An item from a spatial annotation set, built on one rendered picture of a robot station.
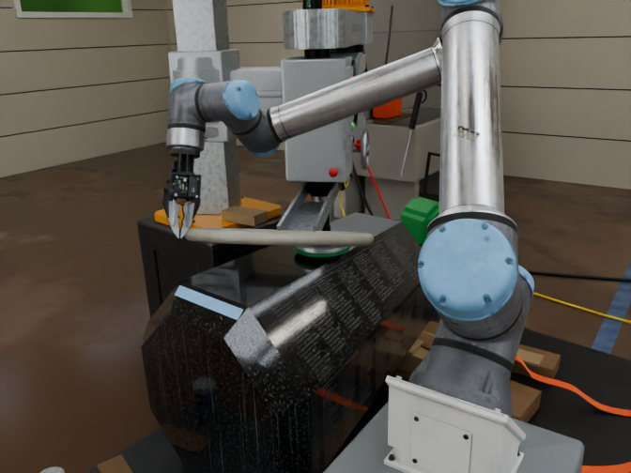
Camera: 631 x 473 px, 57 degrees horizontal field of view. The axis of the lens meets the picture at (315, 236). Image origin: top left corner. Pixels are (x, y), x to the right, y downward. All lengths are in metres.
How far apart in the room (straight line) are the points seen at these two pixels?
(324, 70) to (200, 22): 0.96
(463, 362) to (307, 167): 1.15
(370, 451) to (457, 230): 0.50
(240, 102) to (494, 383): 0.80
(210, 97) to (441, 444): 0.88
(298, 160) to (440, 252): 1.18
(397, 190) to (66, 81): 5.14
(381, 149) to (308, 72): 3.09
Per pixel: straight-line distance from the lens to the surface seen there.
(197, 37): 2.80
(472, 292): 0.90
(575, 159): 6.82
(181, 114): 1.43
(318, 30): 1.95
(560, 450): 1.29
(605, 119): 6.71
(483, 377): 1.06
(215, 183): 2.87
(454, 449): 1.09
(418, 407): 1.08
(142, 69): 9.45
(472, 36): 1.20
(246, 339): 1.82
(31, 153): 8.45
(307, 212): 1.96
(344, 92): 1.41
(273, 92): 2.70
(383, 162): 5.04
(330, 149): 2.01
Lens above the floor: 1.63
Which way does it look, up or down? 20 degrees down
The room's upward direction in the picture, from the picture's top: 2 degrees counter-clockwise
